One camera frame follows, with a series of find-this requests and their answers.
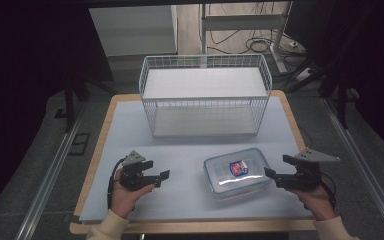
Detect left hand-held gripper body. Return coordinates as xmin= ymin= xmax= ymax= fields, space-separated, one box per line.
xmin=119 ymin=149 xmax=163 ymax=192

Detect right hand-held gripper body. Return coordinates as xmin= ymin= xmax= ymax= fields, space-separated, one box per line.
xmin=274 ymin=147 xmax=342 ymax=192

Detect clear plastic food container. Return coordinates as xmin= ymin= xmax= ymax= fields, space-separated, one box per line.
xmin=202 ymin=147 xmax=274 ymax=201

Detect person's left hand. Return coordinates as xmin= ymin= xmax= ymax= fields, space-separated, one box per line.
xmin=109 ymin=167 xmax=156 ymax=220

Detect person's right hand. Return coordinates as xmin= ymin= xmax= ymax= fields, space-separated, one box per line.
xmin=286 ymin=184 xmax=337 ymax=222

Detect light blue table mat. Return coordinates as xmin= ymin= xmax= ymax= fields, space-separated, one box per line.
xmin=78 ymin=95 xmax=315 ymax=224

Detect wooden table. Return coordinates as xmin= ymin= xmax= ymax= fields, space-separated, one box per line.
xmin=68 ymin=89 xmax=317 ymax=235

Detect black stand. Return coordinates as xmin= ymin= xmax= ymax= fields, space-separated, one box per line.
xmin=285 ymin=54 xmax=353 ymax=130
xmin=53 ymin=74 xmax=118 ymax=134

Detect white power strip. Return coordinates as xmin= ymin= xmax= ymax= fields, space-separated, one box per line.
xmin=294 ymin=67 xmax=315 ymax=83

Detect dark curtain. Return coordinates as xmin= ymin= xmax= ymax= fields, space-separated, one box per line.
xmin=284 ymin=0 xmax=384 ymax=164

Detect white cabinet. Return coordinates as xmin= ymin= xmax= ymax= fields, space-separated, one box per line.
xmin=88 ymin=4 xmax=179 ymax=58

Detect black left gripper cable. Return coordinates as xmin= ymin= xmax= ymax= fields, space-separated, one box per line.
xmin=106 ymin=157 xmax=125 ymax=210

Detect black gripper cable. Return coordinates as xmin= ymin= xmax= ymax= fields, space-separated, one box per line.
xmin=106 ymin=157 xmax=125 ymax=210
xmin=319 ymin=170 xmax=338 ymax=209

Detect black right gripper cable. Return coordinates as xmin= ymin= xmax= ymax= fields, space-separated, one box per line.
xmin=319 ymin=170 xmax=338 ymax=209

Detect black floor frame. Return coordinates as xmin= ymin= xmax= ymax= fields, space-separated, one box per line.
xmin=68 ymin=132 xmax=91 ymax=156

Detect metal floor rail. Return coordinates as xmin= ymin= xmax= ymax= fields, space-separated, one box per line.
xmin=14 ymin=105 xmax=85 ymax=240
xmin=322 ymin=97 xmax=384 ymax=240

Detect white wire basket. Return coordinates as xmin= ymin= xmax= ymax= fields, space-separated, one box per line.
xmin=138 ymin=53 xmax=274 ymax=138

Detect black floor cables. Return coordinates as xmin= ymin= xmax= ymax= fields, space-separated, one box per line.
xmin=209 ymin=28 xmax=306 ymax=58

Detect white metal desk frame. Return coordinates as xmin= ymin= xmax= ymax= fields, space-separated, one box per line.
xmin=199 ymin=0 xmax=294 ymax=75

